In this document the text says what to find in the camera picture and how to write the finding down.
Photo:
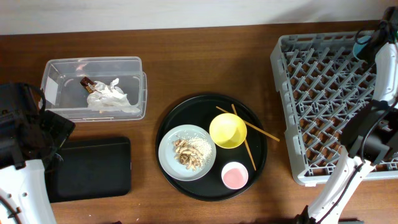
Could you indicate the grey plate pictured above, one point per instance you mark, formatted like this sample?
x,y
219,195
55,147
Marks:
x,y
166,153

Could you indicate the food scraps and rice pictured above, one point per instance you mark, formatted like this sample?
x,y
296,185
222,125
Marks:
x,y
193,153

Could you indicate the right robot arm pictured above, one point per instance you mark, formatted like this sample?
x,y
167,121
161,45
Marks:
x,y
370,136

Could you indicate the light blue cup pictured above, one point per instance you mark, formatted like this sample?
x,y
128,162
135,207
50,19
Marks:
x,y
360,46

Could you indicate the gold snack wrapper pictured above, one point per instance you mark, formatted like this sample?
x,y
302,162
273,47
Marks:
x,y
88,85

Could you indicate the black rectangular tray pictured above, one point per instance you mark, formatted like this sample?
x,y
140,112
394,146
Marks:
x,y
93,168

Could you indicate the grey dishwasher rack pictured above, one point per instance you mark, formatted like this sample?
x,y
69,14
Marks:
x,y
322,85

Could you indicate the wooden chopstick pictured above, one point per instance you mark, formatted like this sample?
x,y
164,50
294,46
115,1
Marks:
x,y
246,143
253,126

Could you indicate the yellow bowl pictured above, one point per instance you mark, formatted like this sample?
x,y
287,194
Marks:
x,y
228,130

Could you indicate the pink cup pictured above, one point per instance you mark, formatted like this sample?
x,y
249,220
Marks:
x,y
234,175

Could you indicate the white napkin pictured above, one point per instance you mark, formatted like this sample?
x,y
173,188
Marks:
x,y
110,98

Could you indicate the clear plastic bin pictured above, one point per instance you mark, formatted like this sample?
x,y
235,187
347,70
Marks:
x,y
66,96

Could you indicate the round black serving tray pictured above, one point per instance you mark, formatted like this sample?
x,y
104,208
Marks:
x,y
200,111

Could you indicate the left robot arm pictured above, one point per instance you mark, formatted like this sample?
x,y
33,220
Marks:
x,y
30,138

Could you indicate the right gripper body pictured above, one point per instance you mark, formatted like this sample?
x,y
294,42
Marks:
x,y
367,53

